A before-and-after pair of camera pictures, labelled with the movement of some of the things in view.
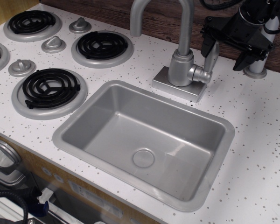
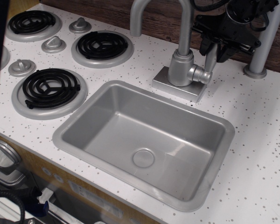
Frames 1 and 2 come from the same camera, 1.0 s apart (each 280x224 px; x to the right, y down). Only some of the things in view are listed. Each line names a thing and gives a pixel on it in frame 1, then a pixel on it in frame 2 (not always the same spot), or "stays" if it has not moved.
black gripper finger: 207,44 stays
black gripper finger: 246,59 -> 224,52
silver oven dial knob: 4,155 stays
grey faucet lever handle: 195,73 stays
